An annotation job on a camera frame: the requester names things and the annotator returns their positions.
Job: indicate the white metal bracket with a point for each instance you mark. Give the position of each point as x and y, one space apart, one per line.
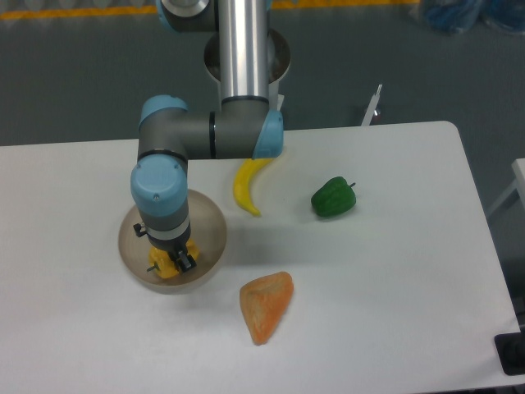
372 111

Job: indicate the green toy pepper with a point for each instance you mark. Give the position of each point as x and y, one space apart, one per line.
334 198

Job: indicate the beige round plate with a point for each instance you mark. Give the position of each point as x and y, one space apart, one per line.
208 231

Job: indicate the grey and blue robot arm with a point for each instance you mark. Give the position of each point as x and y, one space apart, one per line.
170 136

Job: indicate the black box at table edge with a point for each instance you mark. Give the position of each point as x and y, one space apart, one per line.
510 349

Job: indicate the white frame at right edge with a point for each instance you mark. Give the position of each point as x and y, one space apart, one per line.
512 194

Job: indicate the yellow toy banana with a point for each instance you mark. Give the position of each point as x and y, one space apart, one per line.
242 183

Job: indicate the blue plastic bags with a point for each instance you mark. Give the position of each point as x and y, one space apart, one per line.
457 17

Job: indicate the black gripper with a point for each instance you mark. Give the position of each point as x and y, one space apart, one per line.
180 256

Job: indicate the orange toy bread slice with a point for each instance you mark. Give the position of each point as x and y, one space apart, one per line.
263 302

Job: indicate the yellow toy pepper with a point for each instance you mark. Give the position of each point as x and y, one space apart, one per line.
161 264

